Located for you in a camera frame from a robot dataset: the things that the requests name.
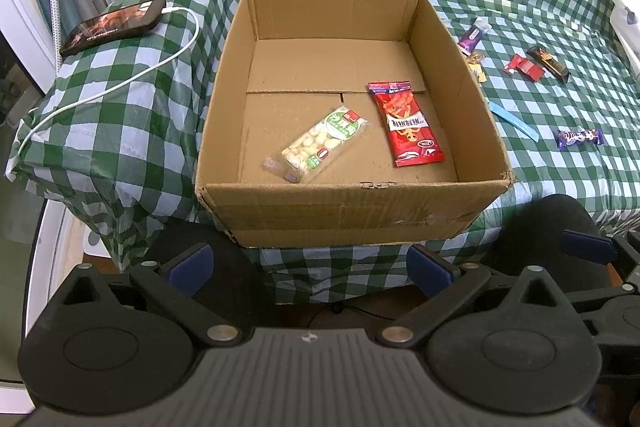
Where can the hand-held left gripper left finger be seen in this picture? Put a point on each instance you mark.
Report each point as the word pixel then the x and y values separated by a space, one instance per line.
pixel 192 269

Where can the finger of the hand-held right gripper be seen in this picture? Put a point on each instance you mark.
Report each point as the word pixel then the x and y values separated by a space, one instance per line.
pixel 590 248

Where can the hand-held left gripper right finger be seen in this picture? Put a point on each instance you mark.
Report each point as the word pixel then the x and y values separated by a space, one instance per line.
pixel 429 271

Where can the cardboard box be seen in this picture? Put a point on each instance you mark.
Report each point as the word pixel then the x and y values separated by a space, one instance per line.
pixel 350 212

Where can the purple candy packet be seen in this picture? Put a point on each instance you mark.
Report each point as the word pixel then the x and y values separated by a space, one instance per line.
pixel 580 139

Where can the light blue stick packet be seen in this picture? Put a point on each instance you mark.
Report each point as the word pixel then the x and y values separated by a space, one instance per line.
pixel 512 121

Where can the red candy packet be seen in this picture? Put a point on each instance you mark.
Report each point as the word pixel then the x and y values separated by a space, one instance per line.
pixel 511 65
pixel 532 71

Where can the yellow snack packet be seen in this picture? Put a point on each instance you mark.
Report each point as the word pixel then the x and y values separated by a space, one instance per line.
pixel 475 69

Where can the purple white stick packet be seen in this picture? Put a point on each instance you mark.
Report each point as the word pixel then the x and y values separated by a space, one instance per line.
pixel 472 38

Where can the red snack packet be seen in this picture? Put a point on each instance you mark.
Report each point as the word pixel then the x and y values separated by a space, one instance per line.
pixel 410 127

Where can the peanut packet with green label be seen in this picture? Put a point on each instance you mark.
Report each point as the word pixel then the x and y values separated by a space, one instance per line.
pixel 310 147

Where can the black gold chocolate bar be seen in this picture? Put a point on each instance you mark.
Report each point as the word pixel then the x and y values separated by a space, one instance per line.
pixel 547 63

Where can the black smartphone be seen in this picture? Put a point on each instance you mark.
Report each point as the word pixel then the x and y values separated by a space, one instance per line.
pixel 110 27

